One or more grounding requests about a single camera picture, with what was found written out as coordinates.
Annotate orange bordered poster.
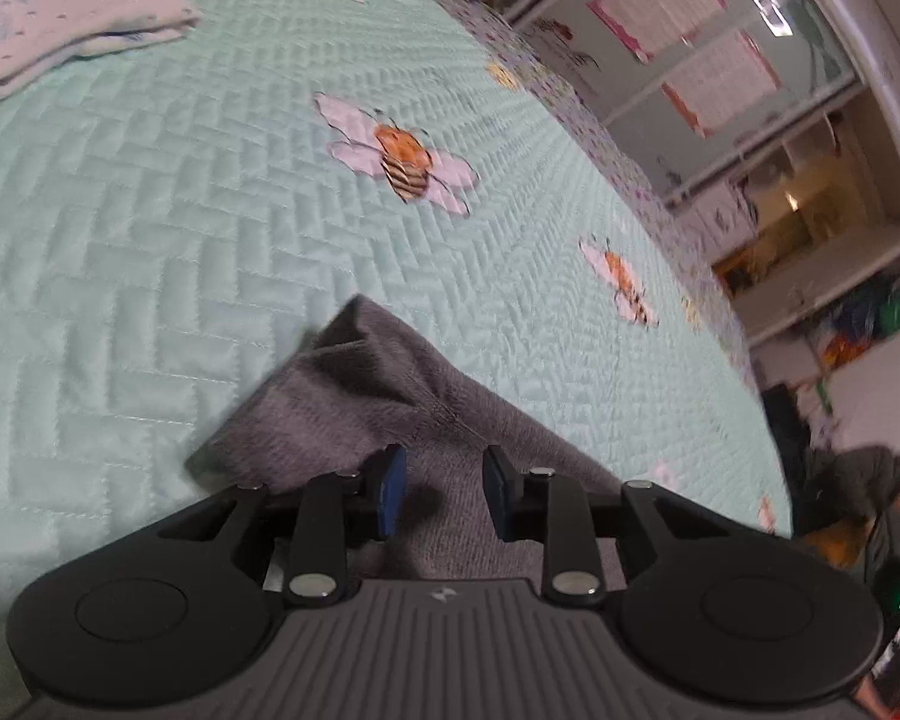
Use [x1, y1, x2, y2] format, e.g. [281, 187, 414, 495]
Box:
[660, 28, 785, 137]

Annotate black bag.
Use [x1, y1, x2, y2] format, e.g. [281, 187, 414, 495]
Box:
[761, 382, 818, 466]

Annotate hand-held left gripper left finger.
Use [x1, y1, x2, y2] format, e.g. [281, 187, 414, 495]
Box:
[157, 444, 408, 607]

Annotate white door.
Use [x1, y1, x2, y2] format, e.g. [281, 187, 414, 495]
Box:
[735, 229, 900, 342]

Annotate sliding door wardrobe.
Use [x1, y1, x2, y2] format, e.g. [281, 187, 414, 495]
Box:
[495, 0, 871, 218]

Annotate colourful hanging bags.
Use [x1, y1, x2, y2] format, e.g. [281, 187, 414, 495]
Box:
[817, 270, 900, 368]

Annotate pale dotted garment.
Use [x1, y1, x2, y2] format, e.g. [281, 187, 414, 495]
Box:
[0, 0, 222, 110]

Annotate grey knit garment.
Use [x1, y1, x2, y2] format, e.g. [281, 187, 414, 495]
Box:
[186, 294, 631, 593]

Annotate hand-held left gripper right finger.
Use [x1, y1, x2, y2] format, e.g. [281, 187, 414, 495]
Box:
[482, 445, 728, 607]

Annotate white drawer cabinet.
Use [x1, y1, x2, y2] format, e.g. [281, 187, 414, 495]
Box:
[675, 180, 755, 256]

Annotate pink bordered poster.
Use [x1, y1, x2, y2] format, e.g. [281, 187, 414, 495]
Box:
[586, 0, 727, 65]

